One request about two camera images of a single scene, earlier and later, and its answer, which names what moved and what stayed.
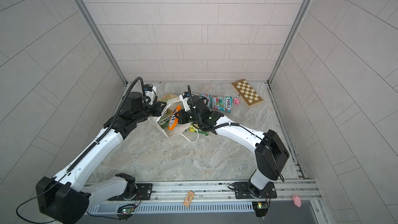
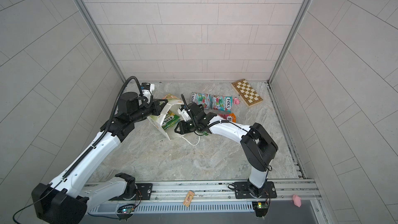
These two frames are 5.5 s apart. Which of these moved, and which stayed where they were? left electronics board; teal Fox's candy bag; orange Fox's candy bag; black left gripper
Moved: orange Fox's candy bag
Stayed: left electronics board; teal Fox's candy bag; black left gripper
